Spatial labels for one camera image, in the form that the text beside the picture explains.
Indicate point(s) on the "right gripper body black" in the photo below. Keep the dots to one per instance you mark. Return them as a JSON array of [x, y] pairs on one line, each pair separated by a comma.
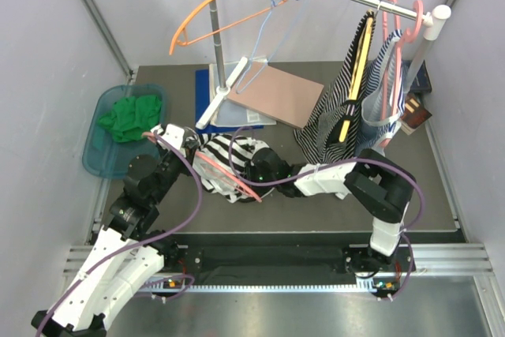
[[255, 174]]

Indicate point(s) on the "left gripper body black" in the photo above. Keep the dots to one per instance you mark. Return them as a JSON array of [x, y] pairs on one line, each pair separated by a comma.
[[172, 166]]

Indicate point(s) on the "black white striped tank top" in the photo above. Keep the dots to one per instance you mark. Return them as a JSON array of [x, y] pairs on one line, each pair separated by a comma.
[[218, 156]]

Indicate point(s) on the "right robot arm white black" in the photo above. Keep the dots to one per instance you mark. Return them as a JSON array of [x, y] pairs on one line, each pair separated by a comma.
[[383, 188]]

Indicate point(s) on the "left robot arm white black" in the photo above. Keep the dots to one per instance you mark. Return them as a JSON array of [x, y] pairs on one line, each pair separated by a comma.
[[127, 252]]

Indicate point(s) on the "yellow black hanger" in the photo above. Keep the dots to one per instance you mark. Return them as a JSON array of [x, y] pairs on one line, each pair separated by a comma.
[[357, 74]]

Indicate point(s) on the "orange plastic hanger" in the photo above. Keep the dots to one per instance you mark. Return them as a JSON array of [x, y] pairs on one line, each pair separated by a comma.
[[212, 19]]

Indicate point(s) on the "green cloth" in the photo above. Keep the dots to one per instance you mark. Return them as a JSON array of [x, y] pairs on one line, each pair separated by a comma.
[[131, 116]]

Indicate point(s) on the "teal plastic bin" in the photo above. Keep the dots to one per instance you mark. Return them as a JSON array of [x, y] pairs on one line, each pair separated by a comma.
[[102, 156]]

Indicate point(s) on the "thin striped black white garment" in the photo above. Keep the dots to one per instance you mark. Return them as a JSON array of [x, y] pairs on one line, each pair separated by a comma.
[[330, 134]]

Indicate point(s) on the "pink brown board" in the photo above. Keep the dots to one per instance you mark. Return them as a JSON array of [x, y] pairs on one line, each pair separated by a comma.
[[277, 94]]

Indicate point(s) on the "blue mat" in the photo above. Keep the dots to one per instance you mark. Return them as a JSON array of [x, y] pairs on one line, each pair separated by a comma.
[[202, 100]]

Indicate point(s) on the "blue white striped garment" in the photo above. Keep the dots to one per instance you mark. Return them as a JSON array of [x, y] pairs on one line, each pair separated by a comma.
[[372, 127]]

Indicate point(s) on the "brown wooden box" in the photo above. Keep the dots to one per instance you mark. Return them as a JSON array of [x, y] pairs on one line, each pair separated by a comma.
[[414, 115]]

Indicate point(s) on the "dark blue book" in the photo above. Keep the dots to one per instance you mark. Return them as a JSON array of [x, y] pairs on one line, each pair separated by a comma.
[[421, 84]]

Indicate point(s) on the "clothes rack metal white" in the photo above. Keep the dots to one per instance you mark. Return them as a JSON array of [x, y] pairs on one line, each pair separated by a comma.
[[433, 23]]

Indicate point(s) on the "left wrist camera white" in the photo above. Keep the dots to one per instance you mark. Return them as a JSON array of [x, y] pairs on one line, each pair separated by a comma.
[[169, 136]]

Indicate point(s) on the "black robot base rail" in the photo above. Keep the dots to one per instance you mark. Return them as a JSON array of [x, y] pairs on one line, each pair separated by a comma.
[[247, 249]]

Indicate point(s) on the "light blue wire hanger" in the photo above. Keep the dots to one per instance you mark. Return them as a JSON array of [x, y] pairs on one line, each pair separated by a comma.
[[279, 35]]

